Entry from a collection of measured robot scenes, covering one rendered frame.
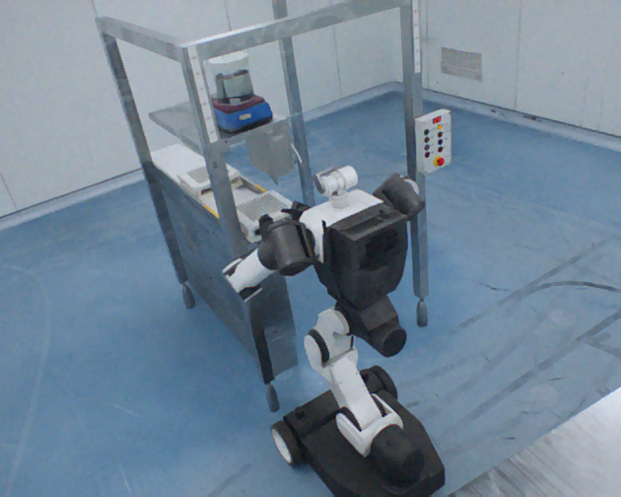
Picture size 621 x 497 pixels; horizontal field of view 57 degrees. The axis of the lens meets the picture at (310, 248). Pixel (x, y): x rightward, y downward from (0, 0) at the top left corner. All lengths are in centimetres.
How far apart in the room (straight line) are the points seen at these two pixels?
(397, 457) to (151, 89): 429
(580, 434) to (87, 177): 486
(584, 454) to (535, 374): 148
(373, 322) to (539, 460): 65
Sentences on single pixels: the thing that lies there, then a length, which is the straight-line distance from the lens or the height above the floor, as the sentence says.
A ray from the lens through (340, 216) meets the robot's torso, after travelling 177.
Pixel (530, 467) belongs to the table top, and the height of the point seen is 89.
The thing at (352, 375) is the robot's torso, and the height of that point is 45.
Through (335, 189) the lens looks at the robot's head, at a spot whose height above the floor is 135.
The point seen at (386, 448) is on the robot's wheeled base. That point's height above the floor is 34.
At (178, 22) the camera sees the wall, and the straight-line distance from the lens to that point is 574.
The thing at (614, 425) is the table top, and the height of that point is 89.
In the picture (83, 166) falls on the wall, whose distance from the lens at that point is 569.
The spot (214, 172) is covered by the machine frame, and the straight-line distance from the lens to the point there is 220.
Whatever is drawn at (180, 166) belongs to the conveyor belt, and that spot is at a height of 94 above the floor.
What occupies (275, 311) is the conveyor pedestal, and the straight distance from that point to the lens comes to 287.
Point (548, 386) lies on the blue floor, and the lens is 304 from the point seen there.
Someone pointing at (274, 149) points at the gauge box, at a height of 128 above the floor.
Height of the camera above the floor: 214
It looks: 32 degrees down
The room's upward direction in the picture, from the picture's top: 9 degrees counter-clockwise
